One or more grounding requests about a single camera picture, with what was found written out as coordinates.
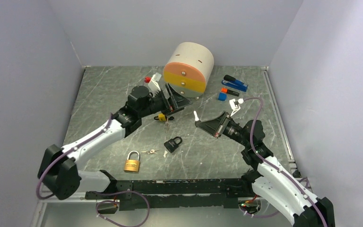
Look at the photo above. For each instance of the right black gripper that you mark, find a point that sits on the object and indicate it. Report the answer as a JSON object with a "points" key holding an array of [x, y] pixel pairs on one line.
{"points": [[214, 126]]}

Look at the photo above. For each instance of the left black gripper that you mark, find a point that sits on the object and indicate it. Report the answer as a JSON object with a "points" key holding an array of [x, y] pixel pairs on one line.
{"points": [[180, 101]]}

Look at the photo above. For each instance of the black padlock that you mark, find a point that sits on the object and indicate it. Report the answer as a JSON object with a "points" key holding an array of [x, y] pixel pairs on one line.
{"points": [[172, 144]]}

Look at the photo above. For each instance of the black head key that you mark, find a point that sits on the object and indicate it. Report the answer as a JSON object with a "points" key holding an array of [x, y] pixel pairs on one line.
{"points": [[196, 116]]}

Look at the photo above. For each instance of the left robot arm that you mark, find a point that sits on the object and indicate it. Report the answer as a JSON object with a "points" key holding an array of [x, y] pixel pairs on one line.
{"points": [[60, 173]]}

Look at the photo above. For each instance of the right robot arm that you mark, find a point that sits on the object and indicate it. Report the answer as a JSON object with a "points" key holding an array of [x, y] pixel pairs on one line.
{"points": [[268, 178]]}

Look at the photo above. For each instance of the silver key bunch middle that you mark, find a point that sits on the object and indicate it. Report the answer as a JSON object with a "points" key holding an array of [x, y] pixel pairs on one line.
{"points": [[150, 152]]}

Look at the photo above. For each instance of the small yellow padlock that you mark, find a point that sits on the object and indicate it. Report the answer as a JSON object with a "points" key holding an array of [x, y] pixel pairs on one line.
{"points": [[163, 118]]}

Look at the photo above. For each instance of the keys of yellow padlock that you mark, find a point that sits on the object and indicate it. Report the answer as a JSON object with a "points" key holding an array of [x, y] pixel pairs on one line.
{"points": [[167, 126]]}

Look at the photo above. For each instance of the blue cube block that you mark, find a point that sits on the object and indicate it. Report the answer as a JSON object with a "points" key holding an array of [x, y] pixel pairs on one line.
{"points": [[222, 96]]}

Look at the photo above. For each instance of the orange black highlighter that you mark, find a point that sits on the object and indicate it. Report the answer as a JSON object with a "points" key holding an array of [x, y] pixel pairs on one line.
{"points": [[230, 92]]}

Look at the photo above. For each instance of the round mini drawer cabinet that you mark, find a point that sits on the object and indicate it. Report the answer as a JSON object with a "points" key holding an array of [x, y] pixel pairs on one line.
{"points": [[188, 69]]}

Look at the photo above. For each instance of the blue black stapler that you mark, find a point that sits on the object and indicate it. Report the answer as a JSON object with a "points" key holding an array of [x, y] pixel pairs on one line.
{"points": [[232, 82]]}

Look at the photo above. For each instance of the short shackle brass padlock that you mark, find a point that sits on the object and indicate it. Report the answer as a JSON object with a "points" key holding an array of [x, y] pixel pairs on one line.
{"points": [[132, 165]]}

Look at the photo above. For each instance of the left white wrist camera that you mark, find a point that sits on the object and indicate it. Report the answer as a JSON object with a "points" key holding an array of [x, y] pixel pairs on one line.
{"points": [[153, 83]]}

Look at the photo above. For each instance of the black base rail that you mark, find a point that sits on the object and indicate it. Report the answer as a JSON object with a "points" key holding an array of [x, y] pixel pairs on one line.
{"points": [[228, 193]]}

